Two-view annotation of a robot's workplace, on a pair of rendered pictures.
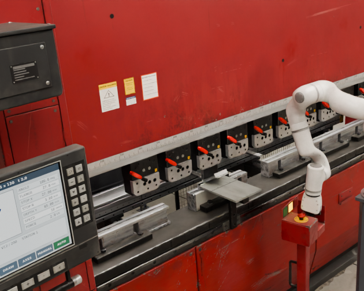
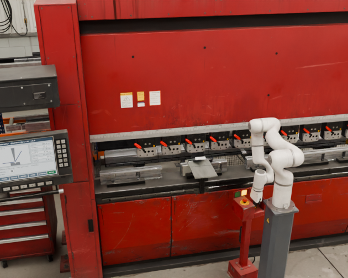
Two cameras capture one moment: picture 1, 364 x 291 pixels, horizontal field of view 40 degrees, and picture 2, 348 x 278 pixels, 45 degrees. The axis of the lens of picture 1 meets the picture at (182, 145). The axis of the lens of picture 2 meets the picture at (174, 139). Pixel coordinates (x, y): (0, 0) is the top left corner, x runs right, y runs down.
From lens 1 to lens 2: 1.51 m
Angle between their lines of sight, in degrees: 25
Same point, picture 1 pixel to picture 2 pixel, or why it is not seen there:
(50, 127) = (75, 114)
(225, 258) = (193, 209)
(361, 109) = (277, 146)
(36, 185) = (40, 144)
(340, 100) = (268, 135)
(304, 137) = (256, 151)
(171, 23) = (174, 63)
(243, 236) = (210, 200)
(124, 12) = (141, 55)
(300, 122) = (256, 141)
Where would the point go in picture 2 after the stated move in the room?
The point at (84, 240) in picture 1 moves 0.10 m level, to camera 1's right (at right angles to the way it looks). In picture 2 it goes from (63, 174) to (76, 177)
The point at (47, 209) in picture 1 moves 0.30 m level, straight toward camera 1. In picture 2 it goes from (45, 155) to (20, 181)
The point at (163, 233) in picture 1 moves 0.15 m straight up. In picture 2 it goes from (153, 182) to (152, 166)
